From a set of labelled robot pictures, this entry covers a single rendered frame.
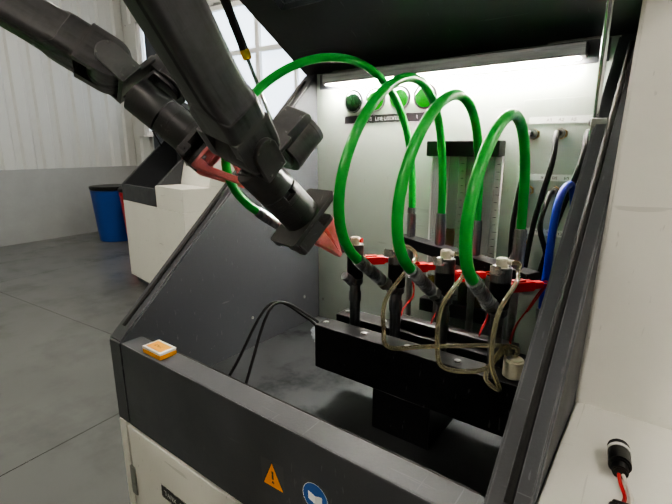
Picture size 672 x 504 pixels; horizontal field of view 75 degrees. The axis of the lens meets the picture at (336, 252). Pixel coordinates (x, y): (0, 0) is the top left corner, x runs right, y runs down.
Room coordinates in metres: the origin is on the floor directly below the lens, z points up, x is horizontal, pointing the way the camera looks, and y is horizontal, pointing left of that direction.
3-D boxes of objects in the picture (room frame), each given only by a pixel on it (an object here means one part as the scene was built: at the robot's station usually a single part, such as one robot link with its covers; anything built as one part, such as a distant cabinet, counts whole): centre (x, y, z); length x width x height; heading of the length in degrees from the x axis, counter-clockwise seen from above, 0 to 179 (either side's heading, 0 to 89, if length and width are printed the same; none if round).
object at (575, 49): (0.92, -0.19, 1.43); 0.54 x 0.03 x 0.02; 53
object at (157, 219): (3.93, 1.38, 1.00); 1.30 x 1.09 x 1.99; 44
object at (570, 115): (0.78, -0.38, 1.20); 0.13 x 0.03 x 0.31; 53
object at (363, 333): (0.64, -0.13, 0.91); 0.34 x 0.10 x 0.15; 53
